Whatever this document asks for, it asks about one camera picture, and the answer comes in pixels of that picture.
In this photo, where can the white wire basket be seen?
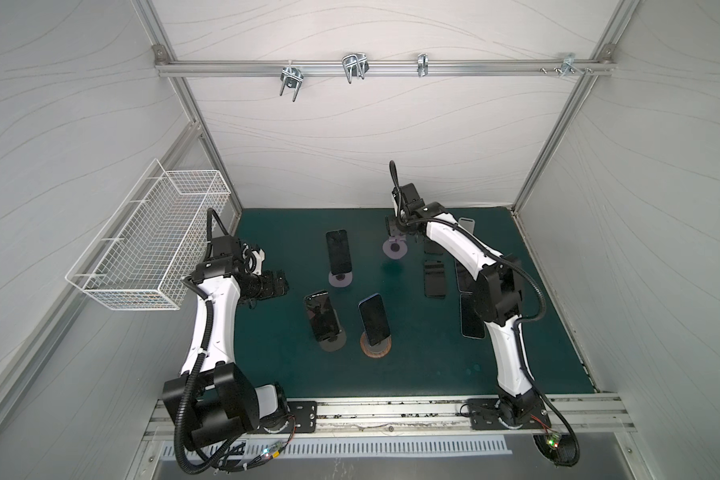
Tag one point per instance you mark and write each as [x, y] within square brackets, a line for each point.
[154, 239]

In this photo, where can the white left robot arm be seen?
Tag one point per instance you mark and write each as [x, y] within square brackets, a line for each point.
[212, 401]

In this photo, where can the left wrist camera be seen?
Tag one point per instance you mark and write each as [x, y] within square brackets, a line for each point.
[253, 258]

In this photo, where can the silver round phone stand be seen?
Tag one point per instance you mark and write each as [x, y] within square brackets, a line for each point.
[466, 226]

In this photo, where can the left metal u-bolt clamp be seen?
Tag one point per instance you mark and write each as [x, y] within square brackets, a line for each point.
[291, 79]

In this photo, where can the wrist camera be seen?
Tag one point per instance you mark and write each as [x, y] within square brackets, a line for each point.
[253, 258]
[407, 198]

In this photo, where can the black phone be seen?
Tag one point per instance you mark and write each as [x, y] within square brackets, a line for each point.
[339, 252]
[435, 285]
[321, 315]
[472, 326]

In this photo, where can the aluminium cross rail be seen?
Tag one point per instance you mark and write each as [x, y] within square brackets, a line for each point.
[603, 65]

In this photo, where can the left black mount plate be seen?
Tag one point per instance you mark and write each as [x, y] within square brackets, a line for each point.
[295, 416]

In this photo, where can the blue edged phone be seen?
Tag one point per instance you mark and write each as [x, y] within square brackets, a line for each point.
[374, 319]

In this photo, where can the grey round stand back left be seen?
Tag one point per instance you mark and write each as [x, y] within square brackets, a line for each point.
[340, 280]

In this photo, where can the middle metal u-bolt clamp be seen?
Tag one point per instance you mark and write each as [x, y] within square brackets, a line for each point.
[355, 65]

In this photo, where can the copper base phone stand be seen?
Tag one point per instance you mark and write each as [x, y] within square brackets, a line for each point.
[376, 351]

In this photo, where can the dark grey round stand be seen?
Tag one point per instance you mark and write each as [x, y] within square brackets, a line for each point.
[334, 343]

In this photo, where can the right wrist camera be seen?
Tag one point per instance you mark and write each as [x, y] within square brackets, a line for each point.
[407, 198]

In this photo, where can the purple round phone stand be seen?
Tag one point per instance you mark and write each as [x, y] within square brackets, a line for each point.
[395, 248]

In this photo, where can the right metal bracket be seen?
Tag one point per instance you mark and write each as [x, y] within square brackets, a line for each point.
[568, 68]

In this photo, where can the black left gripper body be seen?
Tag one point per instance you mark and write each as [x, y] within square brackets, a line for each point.
[277, 284]

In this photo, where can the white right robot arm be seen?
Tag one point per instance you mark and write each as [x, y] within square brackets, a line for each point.
[504, 298]

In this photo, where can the metal u-bolt clamp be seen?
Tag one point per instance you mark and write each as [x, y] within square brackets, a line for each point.
[291, 79]
[355, 65]

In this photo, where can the black folding phone stand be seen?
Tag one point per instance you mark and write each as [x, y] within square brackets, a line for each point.
[432, 248]

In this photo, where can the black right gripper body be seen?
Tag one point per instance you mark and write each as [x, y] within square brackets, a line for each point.
[393, 225]

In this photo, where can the white vent strip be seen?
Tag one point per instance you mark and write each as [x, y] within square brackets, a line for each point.
[396, 447]

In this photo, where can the right black mount plate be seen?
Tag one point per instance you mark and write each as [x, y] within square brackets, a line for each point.
[489, 414]

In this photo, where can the small metal hook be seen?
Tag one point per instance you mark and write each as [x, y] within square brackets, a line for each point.
[422, 65]

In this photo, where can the white edged phone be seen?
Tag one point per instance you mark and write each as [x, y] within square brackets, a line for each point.
[464, 280]

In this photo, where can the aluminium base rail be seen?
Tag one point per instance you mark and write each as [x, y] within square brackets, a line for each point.
[433, 415]

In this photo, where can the black mount plate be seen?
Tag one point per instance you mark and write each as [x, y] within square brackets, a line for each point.
[295, 416]
[489, 414]

